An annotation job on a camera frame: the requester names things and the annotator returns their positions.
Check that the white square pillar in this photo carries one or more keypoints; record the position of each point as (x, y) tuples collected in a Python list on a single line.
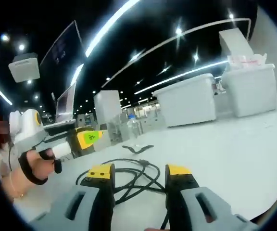
[(107, 106), (234, 45)]

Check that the person's left hand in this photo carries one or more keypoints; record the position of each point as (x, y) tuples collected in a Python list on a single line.
[(38, 166)]

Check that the clear plastic container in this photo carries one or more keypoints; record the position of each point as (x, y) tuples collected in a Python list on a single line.
[(117, 134)]

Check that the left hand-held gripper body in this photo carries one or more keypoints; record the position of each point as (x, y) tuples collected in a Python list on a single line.
[(26, 130)]

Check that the white plastic bags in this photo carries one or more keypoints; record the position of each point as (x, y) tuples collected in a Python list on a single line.
[(244, 61)]

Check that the clear water bottle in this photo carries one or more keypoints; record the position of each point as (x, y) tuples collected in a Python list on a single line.
[(132, 130)]

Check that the white ceiling unit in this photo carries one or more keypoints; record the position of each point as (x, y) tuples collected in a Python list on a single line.
[(24, 68)]

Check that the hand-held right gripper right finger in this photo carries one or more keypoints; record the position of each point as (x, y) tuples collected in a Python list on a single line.
[(191, 204)]

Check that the person's right hand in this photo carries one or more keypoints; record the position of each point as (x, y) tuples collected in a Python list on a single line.
[(153, 229)]

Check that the hanging dark screen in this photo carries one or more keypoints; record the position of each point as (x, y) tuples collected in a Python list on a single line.
[(61, 45)]

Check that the open silver laptop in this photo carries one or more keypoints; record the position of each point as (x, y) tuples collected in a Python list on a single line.
[(65, 103)]

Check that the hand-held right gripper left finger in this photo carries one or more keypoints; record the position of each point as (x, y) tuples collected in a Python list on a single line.
[(88, 199)]

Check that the white storage bin with bags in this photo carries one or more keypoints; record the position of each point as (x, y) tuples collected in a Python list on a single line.
[(249, 91)]

